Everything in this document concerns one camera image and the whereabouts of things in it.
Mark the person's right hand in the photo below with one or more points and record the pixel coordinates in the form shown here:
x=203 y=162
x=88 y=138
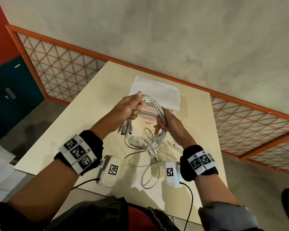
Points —
x=174 y=128

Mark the person's left hand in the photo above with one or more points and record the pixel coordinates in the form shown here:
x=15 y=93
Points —
x=124 y=107

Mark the person's left fingers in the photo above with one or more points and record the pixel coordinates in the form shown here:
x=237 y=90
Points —
x=136 y=105

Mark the person's right thumb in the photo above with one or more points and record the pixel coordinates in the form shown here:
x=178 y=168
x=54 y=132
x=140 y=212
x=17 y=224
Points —
x=157 y=130

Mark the person's left forearm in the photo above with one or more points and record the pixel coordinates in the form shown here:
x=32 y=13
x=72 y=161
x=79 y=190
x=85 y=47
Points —
x=43 y=187

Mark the person's right forearm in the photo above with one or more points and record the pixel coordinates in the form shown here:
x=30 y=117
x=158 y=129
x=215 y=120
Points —
x=214 y=190

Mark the white folded cloth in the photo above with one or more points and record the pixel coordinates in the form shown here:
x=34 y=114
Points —
x=156 y=91

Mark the black right wristband with markers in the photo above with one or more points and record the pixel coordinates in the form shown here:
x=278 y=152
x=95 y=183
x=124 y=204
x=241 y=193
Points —
x=197 y=163

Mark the black wristband with markers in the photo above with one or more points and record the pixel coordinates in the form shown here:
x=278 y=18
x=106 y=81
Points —
x=197 y=163
x=86 y=149

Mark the black left wristband with markers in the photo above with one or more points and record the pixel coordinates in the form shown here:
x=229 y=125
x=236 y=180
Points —
x=86 y=149

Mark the orange lattice railing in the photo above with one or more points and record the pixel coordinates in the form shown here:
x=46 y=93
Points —
x=62 y=67

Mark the red shirt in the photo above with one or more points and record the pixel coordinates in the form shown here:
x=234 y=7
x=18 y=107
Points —
x=141 y=220

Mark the dark jacket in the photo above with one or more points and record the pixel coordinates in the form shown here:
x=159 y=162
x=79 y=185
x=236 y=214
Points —
x=94 y=216

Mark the teal door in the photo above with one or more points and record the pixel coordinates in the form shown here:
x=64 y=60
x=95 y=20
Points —
x=12 y=113

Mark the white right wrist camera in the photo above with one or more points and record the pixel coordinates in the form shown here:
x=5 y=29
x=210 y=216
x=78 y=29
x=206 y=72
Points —
x=171 y=174

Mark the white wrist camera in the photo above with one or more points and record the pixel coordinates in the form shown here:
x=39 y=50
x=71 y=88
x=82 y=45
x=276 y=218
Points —
x=112 y=170
x=171 y=174

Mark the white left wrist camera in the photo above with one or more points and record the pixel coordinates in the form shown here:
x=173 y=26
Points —
x=112 y=170

